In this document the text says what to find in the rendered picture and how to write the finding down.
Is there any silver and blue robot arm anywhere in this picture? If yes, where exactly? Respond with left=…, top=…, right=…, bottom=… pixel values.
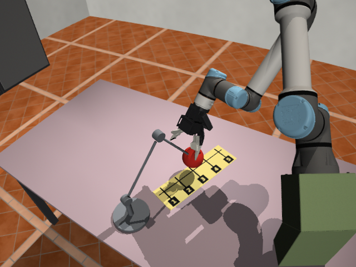
left=194, top=0, right=339, bottom=174

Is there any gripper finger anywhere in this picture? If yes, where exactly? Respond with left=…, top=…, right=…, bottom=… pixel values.
left=170, top=128, right=183, bottom=141
left=190, top=128, right=205, bottom=160

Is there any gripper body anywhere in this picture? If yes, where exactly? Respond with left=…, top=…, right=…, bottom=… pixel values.
left=176, top=103, right=210, bottom=136

